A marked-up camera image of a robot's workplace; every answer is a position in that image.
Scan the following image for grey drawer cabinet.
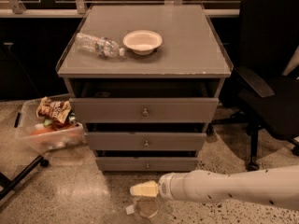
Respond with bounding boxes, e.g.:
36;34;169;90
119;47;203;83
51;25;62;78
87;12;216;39
55;4;235;174

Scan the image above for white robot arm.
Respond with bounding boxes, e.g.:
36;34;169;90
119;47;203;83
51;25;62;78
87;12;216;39
130;165;299;211

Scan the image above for clear plastic storage bin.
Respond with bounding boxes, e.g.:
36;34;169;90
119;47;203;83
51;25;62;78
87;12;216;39
15;99;86;153

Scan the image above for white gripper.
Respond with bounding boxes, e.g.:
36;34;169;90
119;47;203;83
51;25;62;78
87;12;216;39
130;173;176;201

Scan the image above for grey drawer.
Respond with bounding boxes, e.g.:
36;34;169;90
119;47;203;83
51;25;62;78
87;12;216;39
86;123;206;151
95;150;198;172
68;81;220;124

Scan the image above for black wheeled stand leg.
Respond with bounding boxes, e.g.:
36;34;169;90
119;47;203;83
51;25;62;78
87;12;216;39
0;155;49;200

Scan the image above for small white paper scrap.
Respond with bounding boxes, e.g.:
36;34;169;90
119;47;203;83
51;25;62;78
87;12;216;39
125;205;135;215

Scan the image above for grey bottom drawer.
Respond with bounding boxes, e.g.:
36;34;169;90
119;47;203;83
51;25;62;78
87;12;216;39
95;150;198;172

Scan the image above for black office chair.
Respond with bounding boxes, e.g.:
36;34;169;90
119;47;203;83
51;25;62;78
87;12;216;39
220;0;299;171

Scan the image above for grey top drawer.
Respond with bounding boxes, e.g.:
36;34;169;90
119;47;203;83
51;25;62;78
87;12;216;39
68;81;220;124

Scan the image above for clear plastic water bottle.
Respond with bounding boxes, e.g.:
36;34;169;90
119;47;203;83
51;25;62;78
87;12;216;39
75;33;125;58

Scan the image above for grey middle drawer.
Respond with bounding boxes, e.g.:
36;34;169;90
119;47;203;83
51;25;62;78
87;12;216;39
86;123;206;151

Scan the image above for white paper bowl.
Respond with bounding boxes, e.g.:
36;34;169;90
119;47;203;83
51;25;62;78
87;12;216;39
122;30;163;55

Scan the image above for brown snack bag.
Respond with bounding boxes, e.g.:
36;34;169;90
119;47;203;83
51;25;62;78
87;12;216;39
36;97;71;123

